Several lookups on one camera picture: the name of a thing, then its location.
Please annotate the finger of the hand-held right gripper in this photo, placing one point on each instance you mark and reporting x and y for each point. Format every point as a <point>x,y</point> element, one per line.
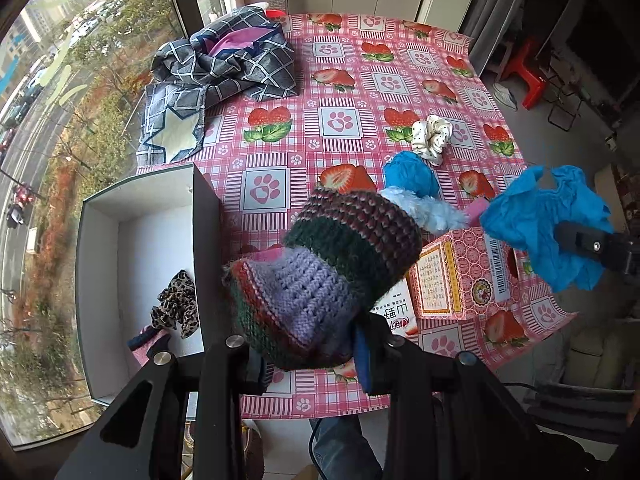
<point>582,242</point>

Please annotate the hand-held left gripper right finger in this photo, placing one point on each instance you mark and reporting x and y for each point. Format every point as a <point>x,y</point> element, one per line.
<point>362,360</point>

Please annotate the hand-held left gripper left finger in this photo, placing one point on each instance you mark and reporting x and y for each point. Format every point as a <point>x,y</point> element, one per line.
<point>256,376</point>

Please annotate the blue glove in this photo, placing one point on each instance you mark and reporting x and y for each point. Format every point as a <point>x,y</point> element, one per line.
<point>540,210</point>
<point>410,175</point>

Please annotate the striped knitted sock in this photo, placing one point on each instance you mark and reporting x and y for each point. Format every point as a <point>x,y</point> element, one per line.
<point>340,260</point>

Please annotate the leopard print scrunchie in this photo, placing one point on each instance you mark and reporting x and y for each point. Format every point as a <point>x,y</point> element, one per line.
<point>175,300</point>

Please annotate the pink and navy sock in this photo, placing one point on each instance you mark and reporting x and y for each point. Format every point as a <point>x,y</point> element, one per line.
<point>147,350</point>

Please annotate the light blue fluffy sock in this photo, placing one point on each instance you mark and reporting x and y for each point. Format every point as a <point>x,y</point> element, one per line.
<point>440,215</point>

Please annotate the dark box with white inside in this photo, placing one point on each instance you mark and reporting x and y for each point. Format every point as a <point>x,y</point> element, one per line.
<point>130,255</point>

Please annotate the white snack packet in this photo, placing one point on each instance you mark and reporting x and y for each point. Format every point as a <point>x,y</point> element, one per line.
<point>400,310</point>

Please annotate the person's jeans leg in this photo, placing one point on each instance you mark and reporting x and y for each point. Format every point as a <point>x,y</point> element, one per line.
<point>345,450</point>

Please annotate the pink tissue box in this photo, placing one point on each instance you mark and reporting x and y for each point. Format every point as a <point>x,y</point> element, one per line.
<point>465,280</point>

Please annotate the black folding chair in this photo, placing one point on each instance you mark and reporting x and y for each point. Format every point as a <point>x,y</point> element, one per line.
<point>565,105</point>

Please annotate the red plastic stool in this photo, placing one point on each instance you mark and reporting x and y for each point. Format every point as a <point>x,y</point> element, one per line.
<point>530,72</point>

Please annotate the white dotted scrunchie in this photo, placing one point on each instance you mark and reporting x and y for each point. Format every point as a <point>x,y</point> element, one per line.
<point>432,137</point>

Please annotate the grey curtain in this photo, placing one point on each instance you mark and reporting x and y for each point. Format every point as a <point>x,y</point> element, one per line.
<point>495,15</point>

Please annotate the pink strawberry tablecloth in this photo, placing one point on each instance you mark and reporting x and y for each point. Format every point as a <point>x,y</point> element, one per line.
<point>350,95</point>

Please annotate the star patterned cloth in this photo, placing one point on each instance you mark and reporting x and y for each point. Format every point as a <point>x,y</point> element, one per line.
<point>170,125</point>

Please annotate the grey checked cloth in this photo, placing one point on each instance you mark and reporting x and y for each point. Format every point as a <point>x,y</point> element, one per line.
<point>240,72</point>

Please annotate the pink and purple cloth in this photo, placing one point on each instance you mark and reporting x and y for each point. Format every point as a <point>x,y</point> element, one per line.
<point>235,42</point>

